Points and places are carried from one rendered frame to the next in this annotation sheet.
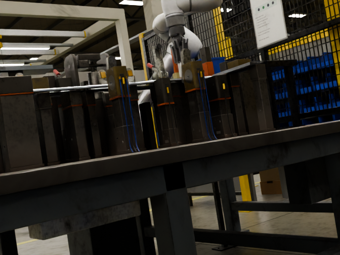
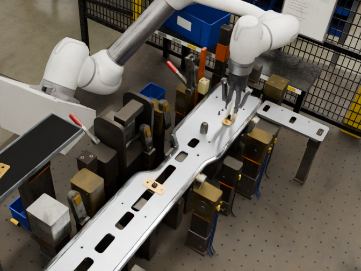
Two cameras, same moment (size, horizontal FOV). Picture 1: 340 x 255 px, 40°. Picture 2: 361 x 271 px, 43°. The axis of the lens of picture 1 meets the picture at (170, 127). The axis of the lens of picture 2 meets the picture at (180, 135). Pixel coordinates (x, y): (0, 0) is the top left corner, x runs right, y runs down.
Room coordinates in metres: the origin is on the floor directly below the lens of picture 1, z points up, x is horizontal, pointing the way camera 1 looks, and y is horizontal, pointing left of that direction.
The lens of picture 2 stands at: (1.11, 0.76, 2.26)
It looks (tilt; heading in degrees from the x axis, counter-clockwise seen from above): 45 degrees down; 330
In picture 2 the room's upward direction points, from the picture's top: 6 degrees clockwise
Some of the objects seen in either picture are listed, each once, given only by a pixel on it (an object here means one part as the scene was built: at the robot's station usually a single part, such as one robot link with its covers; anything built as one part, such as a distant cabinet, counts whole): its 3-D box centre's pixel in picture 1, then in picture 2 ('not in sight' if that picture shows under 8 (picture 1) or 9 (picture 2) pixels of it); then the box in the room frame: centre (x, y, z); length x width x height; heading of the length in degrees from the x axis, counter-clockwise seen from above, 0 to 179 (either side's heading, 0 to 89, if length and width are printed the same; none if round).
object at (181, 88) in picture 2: not in sight; (180, 118); (2.40, 0.02, 0.87); 0.10 x 0.07 x 0.35; 31
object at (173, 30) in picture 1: (177, 37); (237, 79); (2.21, -0.10, 1.20); 0.08 x 0.07 x 0.09; 31
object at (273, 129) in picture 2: (222, 107); (263, 151); (2.11, -0.25, 0.84); 0.12 x 0.07 x 0.28; 31
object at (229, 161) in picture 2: (168, 112); (230, 189); (1.99, 0.00, 0.84); 0.10 x 0.05 x 0.29; 31
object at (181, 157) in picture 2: (130, 120); (179, 182); (2.10, 0.17, 0.84); 0.12 x 0.05 x 0.29; 31
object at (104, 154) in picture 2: (67, 121); (101, 185); (2.17, 0.46, 0.89); 0.12 x 0.07 x 0.38; 31
